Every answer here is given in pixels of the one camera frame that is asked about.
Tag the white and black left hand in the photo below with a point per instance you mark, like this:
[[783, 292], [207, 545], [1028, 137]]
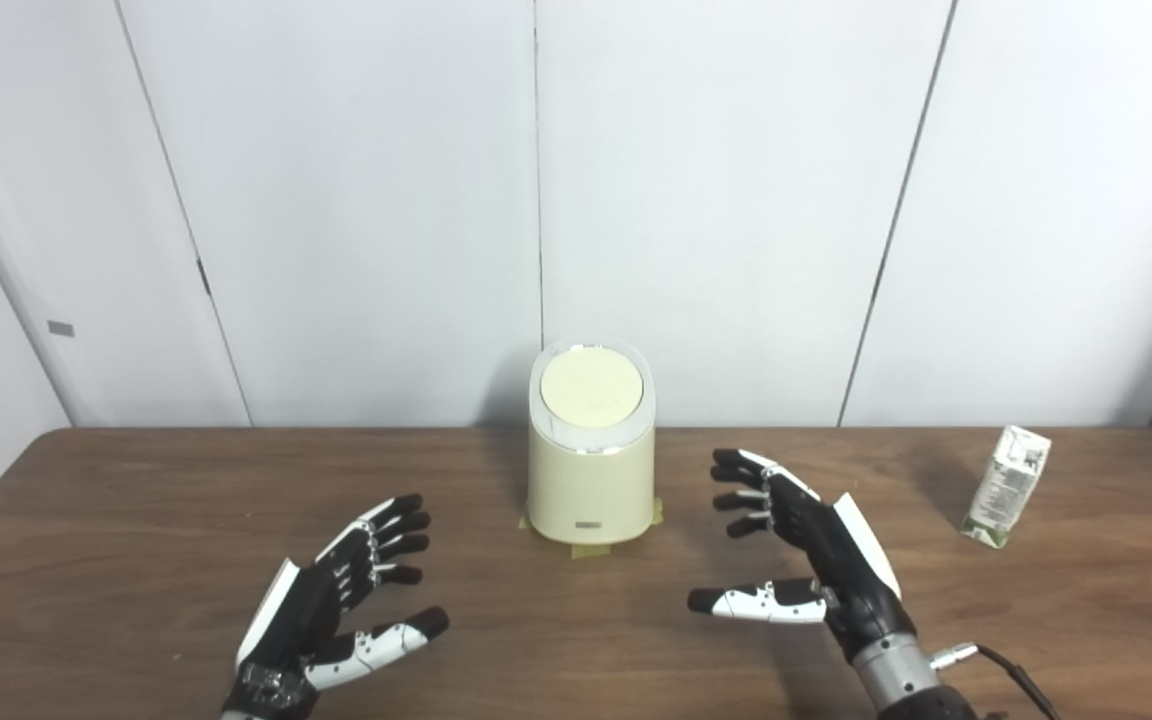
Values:
[[311, 605]]

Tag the white and black right hand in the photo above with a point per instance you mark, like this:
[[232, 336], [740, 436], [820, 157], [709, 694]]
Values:
[[841, 570]]

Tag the white and green milk carton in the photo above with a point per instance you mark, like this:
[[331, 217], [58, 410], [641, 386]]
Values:
[[1008, 485]]

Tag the cream-colored round bin lid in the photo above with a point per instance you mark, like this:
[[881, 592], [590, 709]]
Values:
[[591, 385]]

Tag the black wall seam hinge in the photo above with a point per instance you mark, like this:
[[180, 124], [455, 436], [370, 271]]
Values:
[[204, 277]]

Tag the small grey wall label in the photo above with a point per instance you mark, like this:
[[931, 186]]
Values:
[[60, 328]]

